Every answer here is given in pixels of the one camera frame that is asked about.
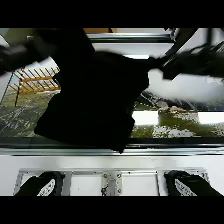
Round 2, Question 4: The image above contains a silver frame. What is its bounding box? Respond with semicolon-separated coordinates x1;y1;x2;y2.
0;32;224;197

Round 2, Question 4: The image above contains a white garment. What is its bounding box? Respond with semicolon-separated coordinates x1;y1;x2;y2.
179;28;224;54

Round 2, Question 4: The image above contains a black garment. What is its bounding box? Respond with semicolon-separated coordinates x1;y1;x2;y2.
33;28;162;154
165;28;200;58

